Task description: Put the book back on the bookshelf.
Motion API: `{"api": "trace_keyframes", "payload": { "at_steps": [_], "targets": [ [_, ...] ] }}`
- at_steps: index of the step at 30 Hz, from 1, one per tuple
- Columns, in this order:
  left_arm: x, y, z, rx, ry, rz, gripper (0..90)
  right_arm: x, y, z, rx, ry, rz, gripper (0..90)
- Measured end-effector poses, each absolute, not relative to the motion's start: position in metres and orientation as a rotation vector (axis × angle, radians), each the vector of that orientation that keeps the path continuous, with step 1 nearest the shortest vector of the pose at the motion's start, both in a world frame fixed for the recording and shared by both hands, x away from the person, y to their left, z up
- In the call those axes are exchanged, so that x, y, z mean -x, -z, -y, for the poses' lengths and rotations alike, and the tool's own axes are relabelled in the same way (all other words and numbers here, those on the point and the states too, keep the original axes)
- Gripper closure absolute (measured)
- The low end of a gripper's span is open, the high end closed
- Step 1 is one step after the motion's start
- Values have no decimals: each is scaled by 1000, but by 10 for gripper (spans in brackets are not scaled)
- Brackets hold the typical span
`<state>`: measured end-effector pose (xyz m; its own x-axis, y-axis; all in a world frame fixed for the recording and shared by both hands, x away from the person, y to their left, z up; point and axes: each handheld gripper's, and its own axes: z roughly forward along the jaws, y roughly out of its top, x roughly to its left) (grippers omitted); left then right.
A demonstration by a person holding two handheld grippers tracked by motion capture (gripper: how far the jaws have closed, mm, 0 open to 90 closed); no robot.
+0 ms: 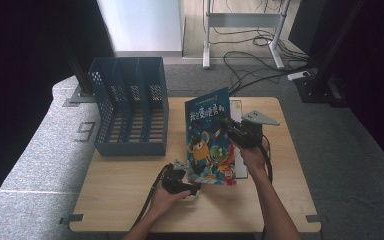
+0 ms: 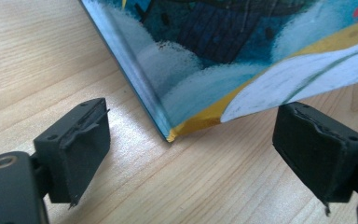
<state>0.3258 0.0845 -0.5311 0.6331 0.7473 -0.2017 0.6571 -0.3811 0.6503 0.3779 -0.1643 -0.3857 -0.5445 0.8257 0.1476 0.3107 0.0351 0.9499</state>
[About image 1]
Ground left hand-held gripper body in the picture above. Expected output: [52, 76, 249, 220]
[161, 159, 190, 196]

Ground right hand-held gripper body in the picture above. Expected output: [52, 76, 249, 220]
[234, 110, 281, 150]

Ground blue cartoon picture book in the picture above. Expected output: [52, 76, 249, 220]
[184, 86, 250, 187]

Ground blue plastic file rack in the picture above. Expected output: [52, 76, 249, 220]
[88, 56, 170, 158]

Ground person's left hand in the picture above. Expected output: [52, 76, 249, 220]
[149, 186, 192, 219]

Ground person's right hand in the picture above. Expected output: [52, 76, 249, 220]
[239, 138, 271, 179]

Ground white power strip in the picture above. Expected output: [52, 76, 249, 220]
[286, 70, 311, 82]

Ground black metal stand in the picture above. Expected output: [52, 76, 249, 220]
[294, 0, 366, 105]
[62, 54, 97, 108]

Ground white-legged desk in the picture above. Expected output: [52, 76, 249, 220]
[202, 0, 291, 70]

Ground dark grey cabinet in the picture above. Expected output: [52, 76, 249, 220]
[288, 0, 318, 56]

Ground white panel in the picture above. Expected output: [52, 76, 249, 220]
[96, 0, 185, 58]

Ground black curtain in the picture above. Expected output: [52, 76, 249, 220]
[344, 0, 384, 176]
[0, 0, 115, 218]

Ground left hand-held gripper black cable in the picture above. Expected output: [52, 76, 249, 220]
[132, 163, 174, 232]

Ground hand-held gripper black cable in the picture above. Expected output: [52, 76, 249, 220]
[259, 133, 275, 185]
[132, 163, 174, 232]

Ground right hand-held gripper black cable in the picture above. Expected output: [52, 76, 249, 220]
[259, 133, 275, 185]

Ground black floor cables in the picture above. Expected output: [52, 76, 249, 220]
[209, 0, 314, 98]

